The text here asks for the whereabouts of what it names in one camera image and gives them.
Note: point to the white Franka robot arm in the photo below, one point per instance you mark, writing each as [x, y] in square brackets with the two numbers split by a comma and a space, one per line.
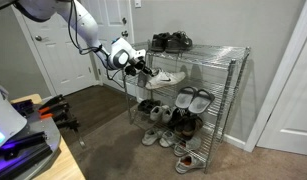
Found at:
[79, 23]

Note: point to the small white sneaker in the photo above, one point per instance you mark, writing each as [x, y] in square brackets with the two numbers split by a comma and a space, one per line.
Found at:
[167, 115]
[156, 113]

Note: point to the black sneaker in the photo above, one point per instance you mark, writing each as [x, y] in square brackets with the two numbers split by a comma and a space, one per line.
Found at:
[159, 41]
[179, 41]

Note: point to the grey slide sandal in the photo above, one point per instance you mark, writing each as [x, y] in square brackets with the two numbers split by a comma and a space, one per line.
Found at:
[184, 98]
[200, 101]

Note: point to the round metal base plate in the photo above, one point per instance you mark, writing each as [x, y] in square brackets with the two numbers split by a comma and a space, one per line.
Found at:
[39, 126]

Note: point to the dark brown shoe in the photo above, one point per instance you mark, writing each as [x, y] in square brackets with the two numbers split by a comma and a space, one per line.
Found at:
[175, 121]
[192, 127]

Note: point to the light grey sneaker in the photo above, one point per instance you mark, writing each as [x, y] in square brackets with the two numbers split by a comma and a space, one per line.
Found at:
[150, 137]
[167, 139]

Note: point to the white light switch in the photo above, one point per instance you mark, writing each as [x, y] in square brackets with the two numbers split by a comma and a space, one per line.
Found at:
[137, 3]

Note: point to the white door beside rack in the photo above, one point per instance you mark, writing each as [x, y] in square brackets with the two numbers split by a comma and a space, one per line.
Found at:
[293, 110]

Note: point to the grey sneaker orange lining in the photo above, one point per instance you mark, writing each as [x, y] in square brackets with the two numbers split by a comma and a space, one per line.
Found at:
[189, 145]
[188, 164]

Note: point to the black aluminium rail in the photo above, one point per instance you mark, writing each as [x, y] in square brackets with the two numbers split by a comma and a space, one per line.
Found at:
[23, 143]
[23, 108]

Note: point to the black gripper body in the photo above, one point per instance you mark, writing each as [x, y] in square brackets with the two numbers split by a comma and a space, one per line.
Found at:
[135, 67]

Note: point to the white door with deadbolt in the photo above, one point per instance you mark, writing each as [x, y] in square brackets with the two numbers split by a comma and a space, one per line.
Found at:
[109, 13]

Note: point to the white panel door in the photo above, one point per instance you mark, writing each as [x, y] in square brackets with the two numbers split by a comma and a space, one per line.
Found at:
[59, 66]

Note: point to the round metal door knob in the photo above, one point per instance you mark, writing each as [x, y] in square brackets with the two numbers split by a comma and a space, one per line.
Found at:
[124, 33]
[38, 38]

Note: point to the metal deadbolt lock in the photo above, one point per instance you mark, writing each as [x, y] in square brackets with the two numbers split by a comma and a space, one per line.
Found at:
[124, 20]

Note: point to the small dark shoe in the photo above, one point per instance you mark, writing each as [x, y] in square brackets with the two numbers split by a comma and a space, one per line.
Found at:
[144, 106]
[155, 104]

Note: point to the black orange clamp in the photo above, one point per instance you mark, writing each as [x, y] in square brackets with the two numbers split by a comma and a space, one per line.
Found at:
[58, 108]
[54, 99]
[71, 125]

